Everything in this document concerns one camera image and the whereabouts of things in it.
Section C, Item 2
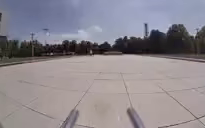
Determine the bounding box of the pale concrete slab plaza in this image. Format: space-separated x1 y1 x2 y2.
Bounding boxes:
0 54 205 128

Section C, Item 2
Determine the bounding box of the tall thin tower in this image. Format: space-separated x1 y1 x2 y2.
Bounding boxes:
143 22 149 38

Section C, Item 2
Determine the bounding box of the row of trees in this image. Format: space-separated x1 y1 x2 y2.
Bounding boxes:
0 23 205 58

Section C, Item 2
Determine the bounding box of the robot's own part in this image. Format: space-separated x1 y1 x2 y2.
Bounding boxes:
59 108 80 128
126 106 146 128

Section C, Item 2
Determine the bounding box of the street lamp pole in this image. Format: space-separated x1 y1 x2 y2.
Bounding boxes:
42 28 50 46

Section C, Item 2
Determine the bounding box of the concrete kerb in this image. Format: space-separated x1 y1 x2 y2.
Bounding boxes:
0 55 73 70

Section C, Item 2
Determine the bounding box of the dark ground strip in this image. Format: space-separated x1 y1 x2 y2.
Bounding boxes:
146 53 205 65

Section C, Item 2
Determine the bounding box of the grass strip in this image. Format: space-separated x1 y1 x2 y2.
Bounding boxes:
0 55 63 66

